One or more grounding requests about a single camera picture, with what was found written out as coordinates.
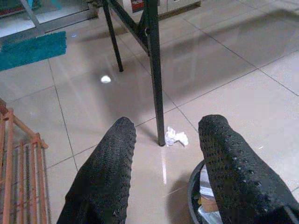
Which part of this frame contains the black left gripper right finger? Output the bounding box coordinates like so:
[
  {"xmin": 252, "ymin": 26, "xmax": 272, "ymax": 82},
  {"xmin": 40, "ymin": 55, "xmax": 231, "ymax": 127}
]
[{"xmin": 198, "ymin": 113, "xmax": 299, "ymax": 224}]

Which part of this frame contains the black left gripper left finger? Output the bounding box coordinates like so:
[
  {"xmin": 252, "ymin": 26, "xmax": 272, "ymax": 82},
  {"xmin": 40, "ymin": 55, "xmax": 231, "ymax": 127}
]
[{"xmin": 57, "ymin": 116, "xmax": 137, "ymax": 224}]

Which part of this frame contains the torn white brown cardboard box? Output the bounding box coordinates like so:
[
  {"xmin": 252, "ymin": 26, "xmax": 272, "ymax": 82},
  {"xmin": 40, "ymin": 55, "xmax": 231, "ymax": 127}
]
[{"xmin": 199, "ymin": 164, "xmax": 219, "ymax": 212}]

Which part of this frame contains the black round rubbish bin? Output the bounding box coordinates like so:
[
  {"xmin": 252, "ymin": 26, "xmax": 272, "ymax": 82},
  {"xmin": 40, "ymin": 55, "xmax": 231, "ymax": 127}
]
[{"xmin": 186, "ymin": 160, "xmax": 225, "ymax": 224}]

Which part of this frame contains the crumpled white tissue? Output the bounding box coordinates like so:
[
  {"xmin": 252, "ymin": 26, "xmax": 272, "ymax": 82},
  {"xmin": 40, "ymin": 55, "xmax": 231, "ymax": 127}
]
[{"xmin": 164, "ymin": 126, "xmax": 189, "ymax": 147}]

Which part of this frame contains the brown wooden slatted rack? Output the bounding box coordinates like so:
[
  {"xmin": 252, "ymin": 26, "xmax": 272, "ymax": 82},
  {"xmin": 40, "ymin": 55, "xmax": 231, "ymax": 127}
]
[{"xmin": 0, "ymin": 98, "xmax": 51, "ymax": 224}]

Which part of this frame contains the grey table with black legs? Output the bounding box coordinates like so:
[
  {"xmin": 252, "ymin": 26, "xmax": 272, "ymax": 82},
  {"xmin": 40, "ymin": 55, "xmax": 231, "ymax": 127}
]
[{"xmin": 101, "ymin": 0, "xmax": 165, "ymax": 147}]

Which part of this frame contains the teal floor mat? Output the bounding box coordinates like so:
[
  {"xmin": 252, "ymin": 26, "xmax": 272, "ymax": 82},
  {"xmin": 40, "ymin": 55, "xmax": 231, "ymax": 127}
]
[{"xmin": 0, "ymin": 31, "xmax": 67, "ymax": 72}]

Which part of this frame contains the aluminium framed glass door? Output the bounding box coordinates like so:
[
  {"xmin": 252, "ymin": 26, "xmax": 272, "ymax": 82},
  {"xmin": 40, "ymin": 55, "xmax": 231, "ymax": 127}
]
[{"xmin": 0, "ymin": 0, "xmax": 99, "ymax": 38}]

